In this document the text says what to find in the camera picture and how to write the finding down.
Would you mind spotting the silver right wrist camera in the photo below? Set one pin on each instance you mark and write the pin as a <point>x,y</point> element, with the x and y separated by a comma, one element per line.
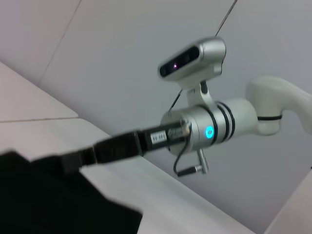
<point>192,61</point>

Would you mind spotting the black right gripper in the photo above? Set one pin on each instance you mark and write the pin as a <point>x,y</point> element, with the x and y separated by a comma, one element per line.
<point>136,143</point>

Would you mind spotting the black t-shirt with FREE print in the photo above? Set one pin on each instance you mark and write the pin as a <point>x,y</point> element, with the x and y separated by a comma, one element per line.
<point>61,195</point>

